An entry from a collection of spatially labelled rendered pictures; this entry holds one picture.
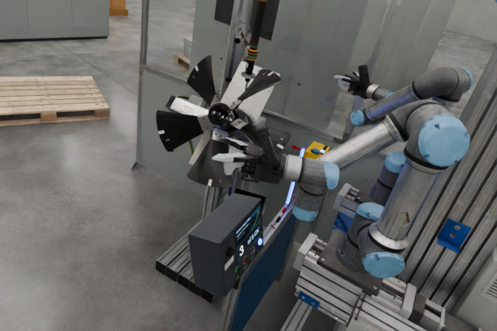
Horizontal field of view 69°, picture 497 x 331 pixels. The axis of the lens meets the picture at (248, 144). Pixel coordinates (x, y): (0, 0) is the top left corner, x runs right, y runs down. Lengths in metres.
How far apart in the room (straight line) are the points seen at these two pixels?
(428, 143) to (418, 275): 0.72
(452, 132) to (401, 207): 0.25
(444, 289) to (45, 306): 2.03
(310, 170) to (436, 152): 0.31
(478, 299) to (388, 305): 0.30
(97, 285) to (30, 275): 0.41
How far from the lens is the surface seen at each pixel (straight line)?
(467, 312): 1.59
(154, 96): 3.08
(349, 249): 1.36
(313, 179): 1.01
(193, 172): 1.75
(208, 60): 1.96
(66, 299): 2.51
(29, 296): 2.57
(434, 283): 1.59
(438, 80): 1.63
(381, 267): 1.20
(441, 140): 0.99
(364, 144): 1.13
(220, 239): 1.02
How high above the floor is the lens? 1.95
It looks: 28 degrees down
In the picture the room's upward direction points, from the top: 12 degrees clockwise
